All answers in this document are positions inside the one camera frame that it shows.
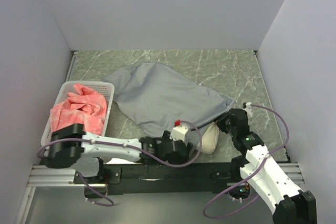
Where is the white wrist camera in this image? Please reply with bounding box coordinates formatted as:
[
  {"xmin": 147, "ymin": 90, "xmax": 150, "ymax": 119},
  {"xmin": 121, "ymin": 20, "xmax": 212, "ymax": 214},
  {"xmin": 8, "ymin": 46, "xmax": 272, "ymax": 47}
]
[
  {"xmin": 243, "ymin": 102, "xmax": 253, "ymax": 116},
  {"xmin": 170, "ymin": 120, "xmax": 190, "ymax": 144}
]

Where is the grey pillowcase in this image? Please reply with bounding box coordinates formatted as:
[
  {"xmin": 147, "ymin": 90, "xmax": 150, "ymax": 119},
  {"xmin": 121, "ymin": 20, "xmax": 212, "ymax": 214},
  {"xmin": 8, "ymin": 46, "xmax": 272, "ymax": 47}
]
[{"xmin": 103, "ymin": 62, "xmax": 234, "ymax": 137}]

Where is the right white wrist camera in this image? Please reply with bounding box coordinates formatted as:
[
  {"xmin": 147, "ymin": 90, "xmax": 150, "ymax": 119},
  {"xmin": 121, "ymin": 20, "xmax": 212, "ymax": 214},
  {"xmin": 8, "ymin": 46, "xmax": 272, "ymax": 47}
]
[{"xmin": 243, "ymin": 102, "xmax": 253, "ymax": 116}]

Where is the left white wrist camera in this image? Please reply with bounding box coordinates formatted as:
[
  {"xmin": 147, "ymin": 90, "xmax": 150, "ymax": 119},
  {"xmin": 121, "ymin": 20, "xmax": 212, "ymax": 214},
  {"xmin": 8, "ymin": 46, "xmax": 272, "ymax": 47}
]
[{"xmin": 170, "ymin": 120, "xmax": 190, "ymax": 144}]

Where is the beige pillow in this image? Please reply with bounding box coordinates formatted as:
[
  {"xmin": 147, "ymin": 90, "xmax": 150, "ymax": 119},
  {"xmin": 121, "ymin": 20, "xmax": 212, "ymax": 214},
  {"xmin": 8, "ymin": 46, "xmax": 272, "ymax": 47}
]
[{"xmin": 197, "ymin": 122, "xmax": 219, "ymax": 155}]

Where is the purple cable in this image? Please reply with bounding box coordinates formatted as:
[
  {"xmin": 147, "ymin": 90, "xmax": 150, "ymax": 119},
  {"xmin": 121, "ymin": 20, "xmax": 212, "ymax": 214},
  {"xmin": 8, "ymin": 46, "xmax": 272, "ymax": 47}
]
[
  {"xmin": 203, "ymin": 104, "xmax": 291, "ymax": 219},
  {"xmin": 36, "ymin": 120, "xmax": 203, "ymax": 206}
]

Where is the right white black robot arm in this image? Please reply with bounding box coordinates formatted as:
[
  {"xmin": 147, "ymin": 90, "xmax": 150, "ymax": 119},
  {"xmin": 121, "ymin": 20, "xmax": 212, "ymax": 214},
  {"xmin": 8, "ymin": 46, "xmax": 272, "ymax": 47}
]
[{"xmin": 216, "ymin": 104, "xmax": 318, "ymax": 223}]

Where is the white plastic basket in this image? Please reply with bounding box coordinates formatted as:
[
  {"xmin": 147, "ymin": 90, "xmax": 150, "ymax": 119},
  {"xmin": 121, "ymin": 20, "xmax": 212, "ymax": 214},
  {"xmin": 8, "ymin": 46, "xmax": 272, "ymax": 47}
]
[{"xmin": 41, "ymin": 81, "xmax": 114, "ymax": 146}]

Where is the aluminium frame rail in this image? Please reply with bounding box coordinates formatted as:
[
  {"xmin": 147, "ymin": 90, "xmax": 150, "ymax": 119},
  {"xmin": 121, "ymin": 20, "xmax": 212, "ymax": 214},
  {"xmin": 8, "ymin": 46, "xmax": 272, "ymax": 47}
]
[{"xmin": 27, "ymin": 163, "xmax": 305, "ymax": 187}]

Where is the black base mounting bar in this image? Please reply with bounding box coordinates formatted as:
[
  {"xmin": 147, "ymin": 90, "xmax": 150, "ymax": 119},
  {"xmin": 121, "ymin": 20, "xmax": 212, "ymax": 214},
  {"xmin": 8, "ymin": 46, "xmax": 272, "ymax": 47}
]
[{"xmin": 85, "ymin": 156, "xmax": 248, "ymax": 196}]

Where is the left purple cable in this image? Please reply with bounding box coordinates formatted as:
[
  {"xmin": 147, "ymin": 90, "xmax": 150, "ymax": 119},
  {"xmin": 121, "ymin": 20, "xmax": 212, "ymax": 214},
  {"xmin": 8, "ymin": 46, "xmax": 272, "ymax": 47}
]
[{"xmin": 36, "ymin": 120, "xmax": 203, "ymax": 206}]

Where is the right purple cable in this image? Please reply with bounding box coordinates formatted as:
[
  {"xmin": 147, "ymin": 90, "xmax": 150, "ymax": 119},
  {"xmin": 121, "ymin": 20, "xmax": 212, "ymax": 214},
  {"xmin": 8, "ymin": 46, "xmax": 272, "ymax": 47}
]
[{"xmin": 203, "ymin": 104, "xmax": 291, "ymax": 219}]

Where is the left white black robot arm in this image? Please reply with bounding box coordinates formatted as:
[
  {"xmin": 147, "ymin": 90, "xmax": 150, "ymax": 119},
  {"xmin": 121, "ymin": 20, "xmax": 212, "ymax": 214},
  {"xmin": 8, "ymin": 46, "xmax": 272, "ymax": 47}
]
[{"xmin": 37, "ymin": 124, "xmax": 195, "ymax": 183}]

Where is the pink crumpled cloth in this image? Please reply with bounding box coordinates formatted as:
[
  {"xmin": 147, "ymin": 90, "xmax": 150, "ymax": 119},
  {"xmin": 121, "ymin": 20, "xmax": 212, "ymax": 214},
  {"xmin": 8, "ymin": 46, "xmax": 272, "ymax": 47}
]
[{"xmin": 49, "ymin": 83, "xmax": 107, "ymax": 135}]

